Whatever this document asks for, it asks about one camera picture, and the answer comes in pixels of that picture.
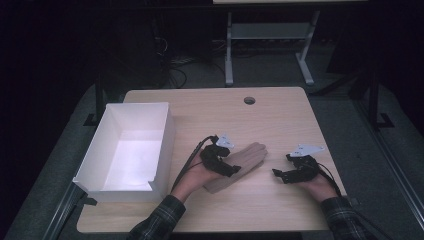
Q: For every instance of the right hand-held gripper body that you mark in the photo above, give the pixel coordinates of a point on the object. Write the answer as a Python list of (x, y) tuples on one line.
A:
[(303, 168)]

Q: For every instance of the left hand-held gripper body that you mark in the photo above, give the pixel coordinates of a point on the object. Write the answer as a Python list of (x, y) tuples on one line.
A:
[(213, 156)]

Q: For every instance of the person's right hand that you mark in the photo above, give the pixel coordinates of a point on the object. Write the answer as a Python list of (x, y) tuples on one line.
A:
[(323, 188)]

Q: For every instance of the person's left hand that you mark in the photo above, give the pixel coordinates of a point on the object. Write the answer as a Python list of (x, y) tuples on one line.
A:
[(196, 180)]

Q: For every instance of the white rectangular box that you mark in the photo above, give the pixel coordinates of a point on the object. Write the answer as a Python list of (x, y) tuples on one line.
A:
[(133, 156)]

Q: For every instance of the black metal stand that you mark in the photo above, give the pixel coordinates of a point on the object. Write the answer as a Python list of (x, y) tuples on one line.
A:
[(98, 100), (374, 100)]

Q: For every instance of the black table clamp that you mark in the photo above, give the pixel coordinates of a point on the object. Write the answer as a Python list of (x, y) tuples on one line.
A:
[(89, 201)]

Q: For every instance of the aluminium floor rail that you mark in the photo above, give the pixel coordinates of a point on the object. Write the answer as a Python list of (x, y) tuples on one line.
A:
[(393, 166), (61, 213)]

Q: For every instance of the white metal table frame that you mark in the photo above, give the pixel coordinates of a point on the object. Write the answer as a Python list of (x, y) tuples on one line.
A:
[(268, 31)]

